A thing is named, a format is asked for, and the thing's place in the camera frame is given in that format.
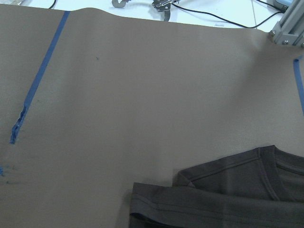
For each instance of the dark brown t-shirt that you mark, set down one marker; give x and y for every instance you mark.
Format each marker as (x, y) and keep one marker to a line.
(260, 188)

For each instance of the brown paper table cover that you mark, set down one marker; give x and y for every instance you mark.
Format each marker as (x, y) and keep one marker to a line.
(92, 103)

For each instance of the aluminium profile post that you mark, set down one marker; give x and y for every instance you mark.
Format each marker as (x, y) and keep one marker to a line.
(289, 30)

